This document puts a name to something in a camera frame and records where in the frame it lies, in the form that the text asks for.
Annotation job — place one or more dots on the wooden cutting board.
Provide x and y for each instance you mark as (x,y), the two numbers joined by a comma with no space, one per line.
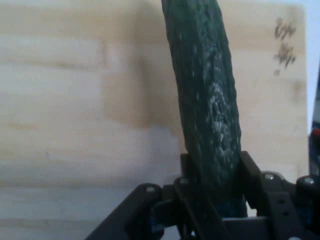
(100,100)

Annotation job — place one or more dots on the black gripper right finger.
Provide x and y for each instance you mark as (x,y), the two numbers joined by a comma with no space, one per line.
(272,200)

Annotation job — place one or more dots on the long dark green cucumber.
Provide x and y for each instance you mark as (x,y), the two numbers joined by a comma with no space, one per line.
(207,100)

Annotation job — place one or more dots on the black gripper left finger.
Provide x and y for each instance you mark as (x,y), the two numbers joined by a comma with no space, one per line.
(150,200)

